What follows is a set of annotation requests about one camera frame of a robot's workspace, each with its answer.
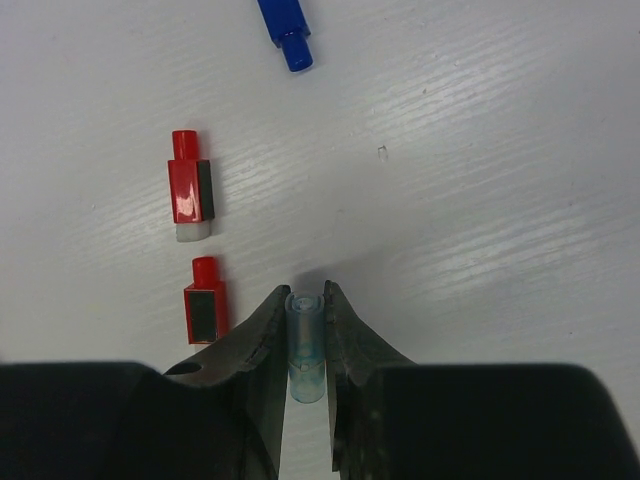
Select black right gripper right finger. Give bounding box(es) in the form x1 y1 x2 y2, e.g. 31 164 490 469
324 281 639 479

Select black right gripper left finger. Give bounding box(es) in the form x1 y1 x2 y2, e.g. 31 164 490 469
1 285 289 479

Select red marker cap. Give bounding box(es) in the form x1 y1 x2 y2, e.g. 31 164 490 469
167 130 215 243
184 256 230 345

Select light blue pen cap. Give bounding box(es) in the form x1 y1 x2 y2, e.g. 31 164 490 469
285 292 325 404

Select blue marker cap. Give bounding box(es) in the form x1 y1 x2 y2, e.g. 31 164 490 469
257 0 313 73

